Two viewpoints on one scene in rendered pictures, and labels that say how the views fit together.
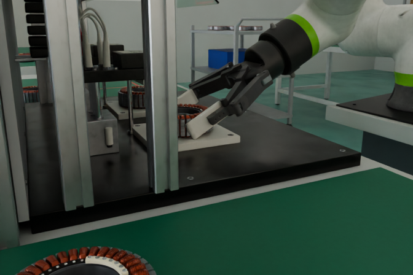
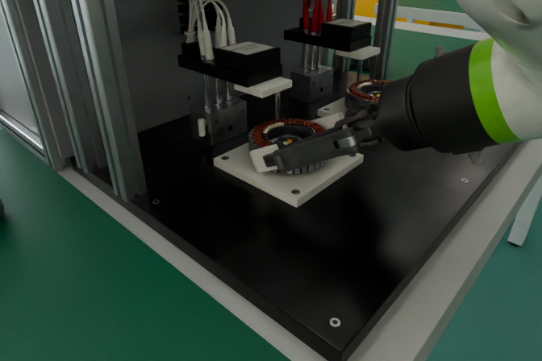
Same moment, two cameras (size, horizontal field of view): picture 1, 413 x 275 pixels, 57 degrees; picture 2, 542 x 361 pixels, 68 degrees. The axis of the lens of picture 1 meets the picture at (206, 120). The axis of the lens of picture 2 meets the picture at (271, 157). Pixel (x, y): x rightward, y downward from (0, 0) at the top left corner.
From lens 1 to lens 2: 0.60 m
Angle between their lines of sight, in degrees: 64
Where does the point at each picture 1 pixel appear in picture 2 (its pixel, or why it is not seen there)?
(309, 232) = (69, 321)
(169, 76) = (99, 93)
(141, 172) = (164, 172)
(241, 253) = (31, 275)
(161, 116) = (103, 128)
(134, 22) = not seen: outside the picture
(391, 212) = not seen: outside the picture
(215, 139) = (268, 184)
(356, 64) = not seen: outside the picture
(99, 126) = (199, 115)
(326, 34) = (527, 102)
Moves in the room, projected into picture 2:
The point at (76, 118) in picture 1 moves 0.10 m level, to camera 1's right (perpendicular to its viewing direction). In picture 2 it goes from (65, 102) to (63, 134)
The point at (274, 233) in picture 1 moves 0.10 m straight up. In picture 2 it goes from (68, 292) to (40, 208)
